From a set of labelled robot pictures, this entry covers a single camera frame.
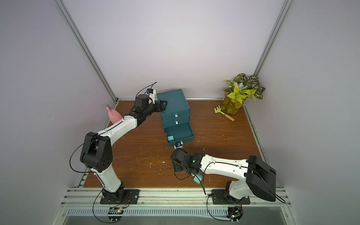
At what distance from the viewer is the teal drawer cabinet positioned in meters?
0.87

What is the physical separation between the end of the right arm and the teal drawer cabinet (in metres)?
0.27

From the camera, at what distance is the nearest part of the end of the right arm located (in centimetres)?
56
